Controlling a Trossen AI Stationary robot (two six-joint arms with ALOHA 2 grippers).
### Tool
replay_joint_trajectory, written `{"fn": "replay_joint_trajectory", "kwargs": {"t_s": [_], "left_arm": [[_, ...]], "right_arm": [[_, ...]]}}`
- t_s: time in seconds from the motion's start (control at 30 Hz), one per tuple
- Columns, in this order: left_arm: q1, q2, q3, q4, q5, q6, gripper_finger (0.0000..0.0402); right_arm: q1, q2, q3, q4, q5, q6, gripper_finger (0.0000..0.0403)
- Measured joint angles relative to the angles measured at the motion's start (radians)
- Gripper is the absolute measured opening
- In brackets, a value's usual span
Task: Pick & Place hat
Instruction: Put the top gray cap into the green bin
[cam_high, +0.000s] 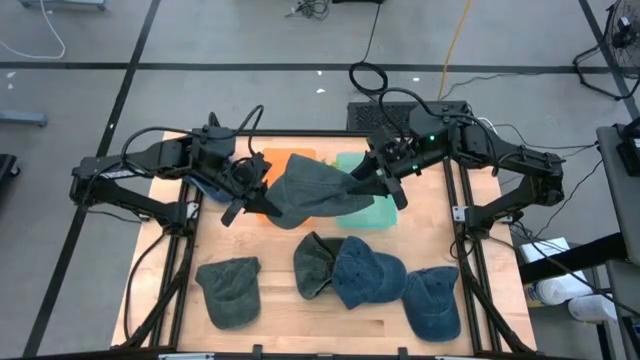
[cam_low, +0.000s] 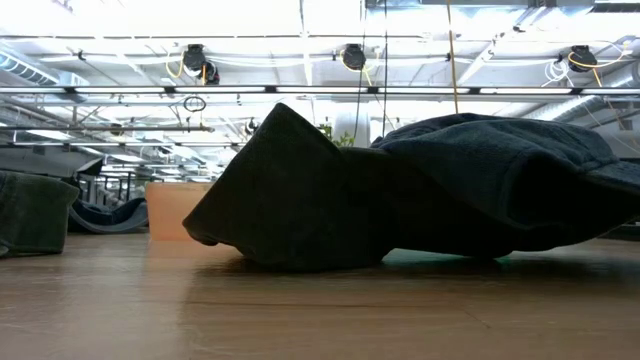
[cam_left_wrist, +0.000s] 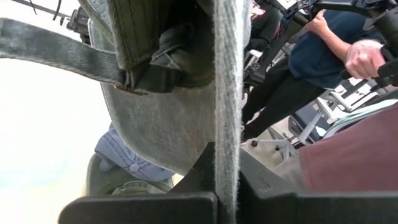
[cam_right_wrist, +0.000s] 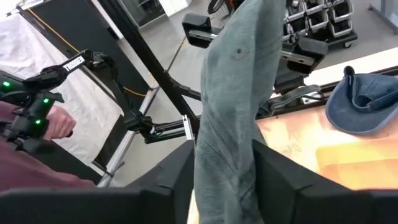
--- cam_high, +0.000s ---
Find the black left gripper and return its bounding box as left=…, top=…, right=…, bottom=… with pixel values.
left=219, top=152, right=283, bottom=228

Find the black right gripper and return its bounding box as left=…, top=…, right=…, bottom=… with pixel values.
left=348, top=128, right=427, bottom=212

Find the blue denim cap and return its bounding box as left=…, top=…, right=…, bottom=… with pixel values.
left=331, top=235, right=408, bottom=311
left=185, top=172, right=236, bottom=205
left=401, top=265, right=462, bottom=343

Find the dark green denim cap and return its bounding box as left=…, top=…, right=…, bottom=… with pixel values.
left=194, top=256, right=263, bottom=331
left=264, top=153, right=376, bottom=231
left=292, top=230, right=346, bottom=301

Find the teal plastic bin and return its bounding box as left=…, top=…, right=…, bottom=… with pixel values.
left=334, top=151, right=399, bottom=231

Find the orange plastic bin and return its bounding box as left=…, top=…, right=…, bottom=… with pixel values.
left=255, top=147, right=318, bottom=229

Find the black perforated computer case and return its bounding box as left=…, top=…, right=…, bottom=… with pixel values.
left=346, top=100, right=475, bottom=134

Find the black flat beam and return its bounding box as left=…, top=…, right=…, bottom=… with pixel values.
left=518, top=231, right=629, bottom=285

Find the white paper towel roll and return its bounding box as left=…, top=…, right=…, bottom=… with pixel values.
left=529, top=273, right=596, bottom=306
left=567, top=294, right=619, bottom=322

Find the grey side table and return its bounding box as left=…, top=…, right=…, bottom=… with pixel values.
left=595, top=124, right=640, bottom=261

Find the grey-blue floor bar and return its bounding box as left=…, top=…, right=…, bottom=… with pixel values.
left=0, top=110, right=49, bottom=128

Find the black equipment box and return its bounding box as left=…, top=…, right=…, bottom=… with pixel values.
left=615, top=115, right=640, bottom=177

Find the grey platform base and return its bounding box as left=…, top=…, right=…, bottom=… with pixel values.
left=19, top=0, right=109, bottom=12

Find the black floor fan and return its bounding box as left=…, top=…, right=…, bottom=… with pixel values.
left=572, top=0, right=640, bottom=101

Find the black aluminium table frame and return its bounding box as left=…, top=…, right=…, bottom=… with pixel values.
left=119, top=112, right=539, bottom=360

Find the black hanging cable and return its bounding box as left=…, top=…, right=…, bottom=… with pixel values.
left=348, top=2, right=390, bottom=99

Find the yellow hanging cable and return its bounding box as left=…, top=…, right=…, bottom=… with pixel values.
left=437, top=0, right=474, bottom=101

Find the thin black drooping cable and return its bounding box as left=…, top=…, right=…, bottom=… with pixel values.
left=122, top=229, right=171, bottom=346

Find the black cable bundle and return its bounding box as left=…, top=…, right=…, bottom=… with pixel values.
left=285, top=0, right=331, bottom=20

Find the white floor cable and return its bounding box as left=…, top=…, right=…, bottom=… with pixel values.
left=0, top=0, right=67, bottom=60

